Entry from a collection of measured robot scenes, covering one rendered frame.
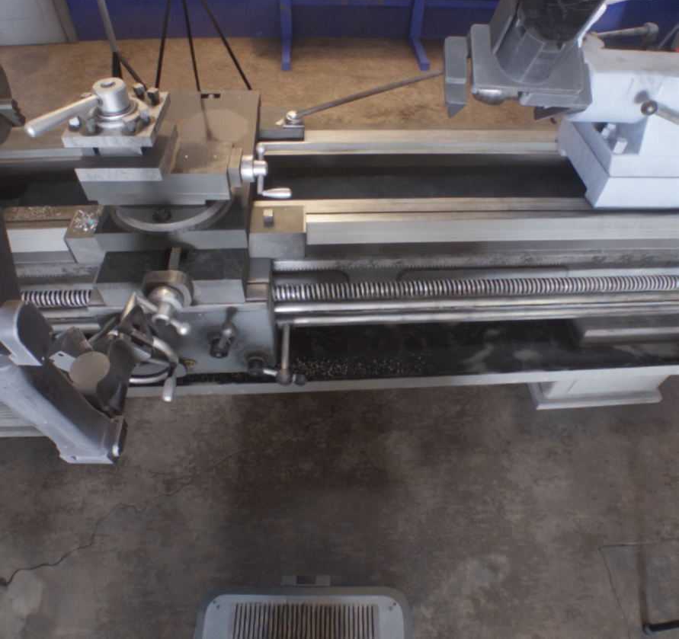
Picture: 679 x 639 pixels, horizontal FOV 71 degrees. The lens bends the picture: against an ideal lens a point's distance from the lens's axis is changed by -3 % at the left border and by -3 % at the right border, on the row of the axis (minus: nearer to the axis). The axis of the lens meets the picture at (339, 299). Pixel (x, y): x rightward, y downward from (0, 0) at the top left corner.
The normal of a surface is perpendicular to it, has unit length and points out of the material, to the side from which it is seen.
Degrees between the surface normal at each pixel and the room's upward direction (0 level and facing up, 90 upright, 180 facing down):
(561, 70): 30
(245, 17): 90
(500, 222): 36
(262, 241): 90
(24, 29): 90
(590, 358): 0
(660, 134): 70
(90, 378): 5
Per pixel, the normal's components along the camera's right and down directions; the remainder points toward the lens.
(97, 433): 1.00, -0.02
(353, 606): 0.03, -0.64
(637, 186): 0.06, 0.77
